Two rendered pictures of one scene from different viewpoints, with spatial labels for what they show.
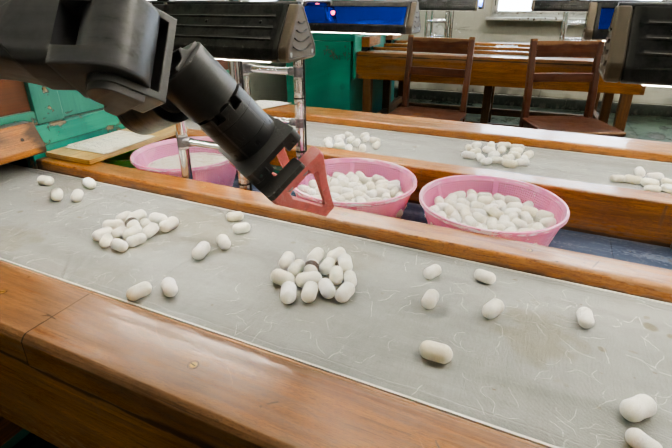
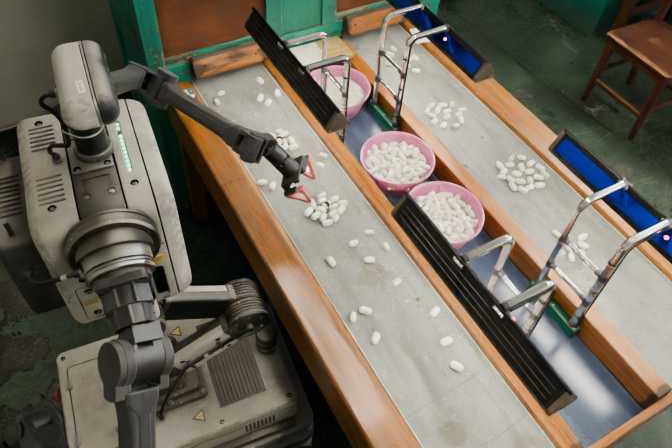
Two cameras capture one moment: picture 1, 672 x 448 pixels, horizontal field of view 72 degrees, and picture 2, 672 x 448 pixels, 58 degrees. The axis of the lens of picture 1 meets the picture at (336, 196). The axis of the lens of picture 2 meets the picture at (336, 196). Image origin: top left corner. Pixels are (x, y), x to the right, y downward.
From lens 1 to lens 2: 1.46 m
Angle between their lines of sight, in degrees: 36
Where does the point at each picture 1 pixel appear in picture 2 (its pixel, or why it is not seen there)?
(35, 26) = (232, 138)
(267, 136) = (292, 174)
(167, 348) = (255, 214)
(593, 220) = not seen: hidden behind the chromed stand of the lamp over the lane
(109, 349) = (240, 205)
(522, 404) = (338, 290)
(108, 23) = (247, 145)
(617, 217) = (516, 254)
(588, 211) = not seen: hidden behind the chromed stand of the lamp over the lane
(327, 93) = not seen: outside the picture
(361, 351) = (312, 247)
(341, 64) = not seen: outside the picture
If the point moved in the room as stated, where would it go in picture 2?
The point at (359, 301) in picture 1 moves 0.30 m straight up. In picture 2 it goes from (330, 229) to (335, 164)
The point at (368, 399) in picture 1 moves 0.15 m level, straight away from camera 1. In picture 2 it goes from (294, 262) to (327, 234)
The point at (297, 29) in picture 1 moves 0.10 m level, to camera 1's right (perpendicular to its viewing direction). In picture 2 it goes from (336, 121) to (364, 136)
